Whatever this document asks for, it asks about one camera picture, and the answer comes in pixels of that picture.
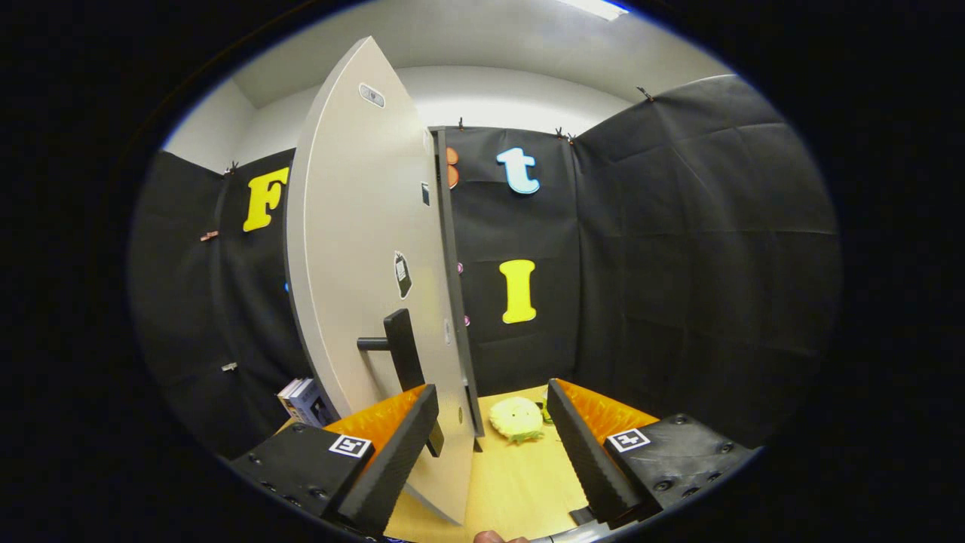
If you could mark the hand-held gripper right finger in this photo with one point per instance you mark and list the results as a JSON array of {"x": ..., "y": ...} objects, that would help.
[{"x": 588, "y": 460}]

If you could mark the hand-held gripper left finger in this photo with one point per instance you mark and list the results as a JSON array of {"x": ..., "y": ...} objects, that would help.
[{"x": 388, "y": 460}]

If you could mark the dark grey shoe cabinet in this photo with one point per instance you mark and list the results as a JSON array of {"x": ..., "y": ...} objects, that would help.
[{"x": 456, "y": 302}]

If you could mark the beige shoe cabinet door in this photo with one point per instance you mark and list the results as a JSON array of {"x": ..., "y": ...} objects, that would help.
[{"x": 347, "y": 264}]

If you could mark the yellow plush toy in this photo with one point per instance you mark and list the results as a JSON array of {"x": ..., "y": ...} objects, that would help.
[{"x": 516, "y": 418}]

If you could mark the blue book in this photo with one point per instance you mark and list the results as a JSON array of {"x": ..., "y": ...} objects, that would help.
[{"x": 313, "y": 407}]

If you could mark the white book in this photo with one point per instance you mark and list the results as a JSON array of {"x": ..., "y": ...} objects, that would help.
[{"x": 286, "y": 391}]

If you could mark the black backdrop cloth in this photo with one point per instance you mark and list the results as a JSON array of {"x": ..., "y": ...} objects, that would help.
[{"x": 716, "y": 264}]

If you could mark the long ceiling light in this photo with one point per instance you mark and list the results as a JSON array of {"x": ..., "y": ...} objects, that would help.
[{"x": 599, "y": 7}]

